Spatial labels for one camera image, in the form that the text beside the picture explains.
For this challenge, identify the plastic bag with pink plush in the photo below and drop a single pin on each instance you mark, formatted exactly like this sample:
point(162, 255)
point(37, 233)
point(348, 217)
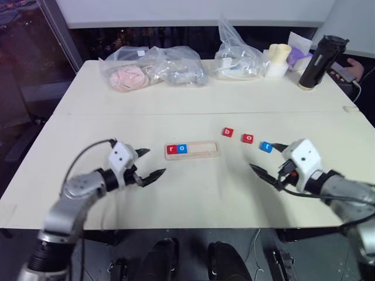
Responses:
point(129, 77)

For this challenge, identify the grey smartphone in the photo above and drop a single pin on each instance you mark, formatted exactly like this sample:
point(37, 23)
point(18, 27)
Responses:
point(342, 73)

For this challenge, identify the blue letter tile t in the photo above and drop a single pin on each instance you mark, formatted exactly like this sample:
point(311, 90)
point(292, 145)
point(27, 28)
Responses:
point(263, 149)

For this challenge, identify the blue letter tile o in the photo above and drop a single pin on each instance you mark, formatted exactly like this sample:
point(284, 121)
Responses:
point(185, 151)

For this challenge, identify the black insulated bottle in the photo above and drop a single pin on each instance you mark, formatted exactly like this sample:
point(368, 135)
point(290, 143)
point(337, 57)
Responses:
point(316, 64)

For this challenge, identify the red letter tile b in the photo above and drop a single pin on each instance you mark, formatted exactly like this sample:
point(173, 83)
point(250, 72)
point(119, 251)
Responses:
point(231, 134)

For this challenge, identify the red letter tile r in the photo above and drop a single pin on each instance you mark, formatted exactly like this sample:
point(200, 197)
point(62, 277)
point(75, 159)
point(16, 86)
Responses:
point(170, 151)

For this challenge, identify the grey window frame post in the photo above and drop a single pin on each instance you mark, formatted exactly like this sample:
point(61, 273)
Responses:
point(63, 35)

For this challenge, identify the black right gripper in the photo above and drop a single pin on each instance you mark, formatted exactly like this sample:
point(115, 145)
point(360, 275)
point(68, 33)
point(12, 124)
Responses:
point(288, 173)

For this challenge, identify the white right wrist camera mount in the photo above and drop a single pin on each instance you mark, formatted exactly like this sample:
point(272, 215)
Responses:
point(304, 158)

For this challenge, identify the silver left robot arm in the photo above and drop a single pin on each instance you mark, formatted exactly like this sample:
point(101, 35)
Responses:
point(70, 190)

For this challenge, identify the purple tissue box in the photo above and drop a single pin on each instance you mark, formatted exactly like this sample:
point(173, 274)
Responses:
point(299, 58)

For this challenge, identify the dark rounded shape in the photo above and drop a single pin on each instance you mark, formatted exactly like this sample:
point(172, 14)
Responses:
point(227, 263)
point(159, 260)

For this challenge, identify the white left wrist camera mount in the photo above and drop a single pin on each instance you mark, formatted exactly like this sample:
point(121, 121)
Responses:
point(120, 156)

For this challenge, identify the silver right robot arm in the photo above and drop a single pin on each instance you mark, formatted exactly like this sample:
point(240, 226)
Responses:
point(351, 193)

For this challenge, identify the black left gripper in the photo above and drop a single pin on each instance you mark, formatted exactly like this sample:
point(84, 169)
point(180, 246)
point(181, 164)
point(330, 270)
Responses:
point(130, 177)

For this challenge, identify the plastic bag with grey items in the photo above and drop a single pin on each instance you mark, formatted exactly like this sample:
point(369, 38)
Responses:
point(178, 73)

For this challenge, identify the wooden letter tray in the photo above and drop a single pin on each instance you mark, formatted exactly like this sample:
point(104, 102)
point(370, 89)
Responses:
point(202, 147)

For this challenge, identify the bystander bare hand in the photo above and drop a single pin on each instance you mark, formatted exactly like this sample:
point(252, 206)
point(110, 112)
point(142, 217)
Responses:
point(359, 68)

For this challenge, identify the red letter tile o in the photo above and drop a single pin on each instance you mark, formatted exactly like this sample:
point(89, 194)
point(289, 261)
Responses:
point(244, 140)

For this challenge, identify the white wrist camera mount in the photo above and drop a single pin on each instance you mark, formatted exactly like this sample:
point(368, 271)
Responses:
point(304, 158)
point(120, 156)

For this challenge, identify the plastic bag with white items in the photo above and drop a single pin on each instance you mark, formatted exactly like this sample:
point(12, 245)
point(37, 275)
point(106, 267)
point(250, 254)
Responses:
point(234, 64)

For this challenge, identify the cream ribbed cup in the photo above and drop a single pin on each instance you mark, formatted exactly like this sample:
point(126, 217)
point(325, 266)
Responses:
point(278, 52)

